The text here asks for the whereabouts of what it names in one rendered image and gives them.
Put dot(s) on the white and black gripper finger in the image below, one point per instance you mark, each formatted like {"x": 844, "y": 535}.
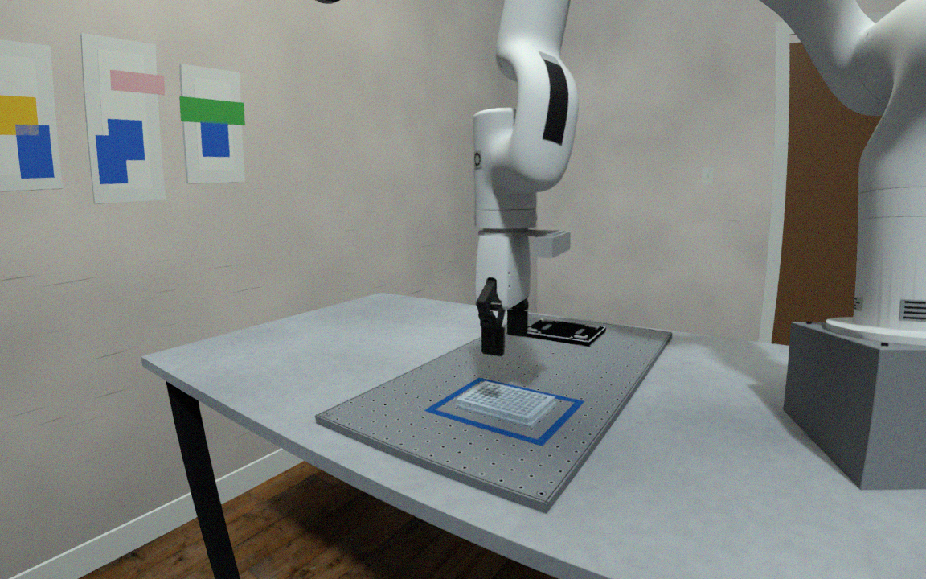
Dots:
{"x": 517, "y": 319}
{"x": 492, "y": 332}

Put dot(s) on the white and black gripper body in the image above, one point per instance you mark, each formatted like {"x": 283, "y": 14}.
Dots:
{"x": 506, "y": 258}

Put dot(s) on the blue rectangular tape outline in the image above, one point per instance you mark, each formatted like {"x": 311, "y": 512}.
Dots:
{"x": 541, "y": 441}

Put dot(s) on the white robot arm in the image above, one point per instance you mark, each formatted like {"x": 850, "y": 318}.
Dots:
{"x": 860, "y": 62}

